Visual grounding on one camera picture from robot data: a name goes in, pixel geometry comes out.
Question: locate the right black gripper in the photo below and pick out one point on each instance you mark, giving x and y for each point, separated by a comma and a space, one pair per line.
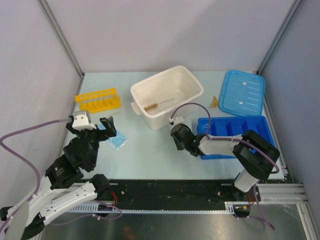
179, 147

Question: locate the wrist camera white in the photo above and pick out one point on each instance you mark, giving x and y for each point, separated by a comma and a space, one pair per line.
175, 121
82, 121

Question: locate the white plastic tub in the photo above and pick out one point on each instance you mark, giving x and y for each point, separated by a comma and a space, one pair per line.
176, 82

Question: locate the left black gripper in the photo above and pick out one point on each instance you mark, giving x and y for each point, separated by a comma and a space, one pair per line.
109, 123

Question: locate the yellow test tube rack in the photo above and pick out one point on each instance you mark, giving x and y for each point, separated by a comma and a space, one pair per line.
99, 101

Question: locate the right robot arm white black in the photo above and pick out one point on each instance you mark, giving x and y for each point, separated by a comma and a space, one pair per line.
257, 156

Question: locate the brown bottle brush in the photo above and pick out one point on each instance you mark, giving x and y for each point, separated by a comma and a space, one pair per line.
155, 105

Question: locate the blue plastic lid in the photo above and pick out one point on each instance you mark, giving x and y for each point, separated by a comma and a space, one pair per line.
242, 94

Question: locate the clear glass slide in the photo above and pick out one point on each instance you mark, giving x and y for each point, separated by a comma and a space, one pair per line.
117, 112

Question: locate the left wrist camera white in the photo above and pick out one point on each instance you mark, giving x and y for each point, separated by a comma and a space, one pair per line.
82, 121

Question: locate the blue compartment tray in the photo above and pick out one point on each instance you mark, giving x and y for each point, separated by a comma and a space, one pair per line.
232, 126

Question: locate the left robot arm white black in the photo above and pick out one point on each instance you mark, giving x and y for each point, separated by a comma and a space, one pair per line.
56, 191

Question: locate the blue face mask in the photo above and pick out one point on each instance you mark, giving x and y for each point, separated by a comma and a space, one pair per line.
117, 141

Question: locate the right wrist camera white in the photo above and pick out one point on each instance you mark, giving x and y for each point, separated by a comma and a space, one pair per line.
175, 121

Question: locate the small tan rubber piece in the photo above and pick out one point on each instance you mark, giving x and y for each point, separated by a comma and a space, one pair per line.
215, 102

